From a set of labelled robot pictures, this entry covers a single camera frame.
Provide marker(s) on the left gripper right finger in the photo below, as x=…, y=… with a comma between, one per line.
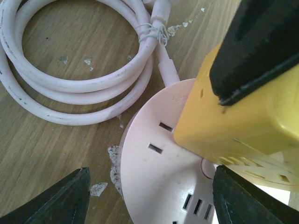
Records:
x=237, y=201

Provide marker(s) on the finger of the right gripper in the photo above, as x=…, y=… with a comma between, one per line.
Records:
x=262, y=42

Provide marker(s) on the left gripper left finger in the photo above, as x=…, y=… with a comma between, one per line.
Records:
x=65, y=202

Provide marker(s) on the yellow cube socket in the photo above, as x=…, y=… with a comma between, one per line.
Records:
x=258, y=137

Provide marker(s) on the pink round socket base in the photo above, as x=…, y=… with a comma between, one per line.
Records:
x=162, y=182

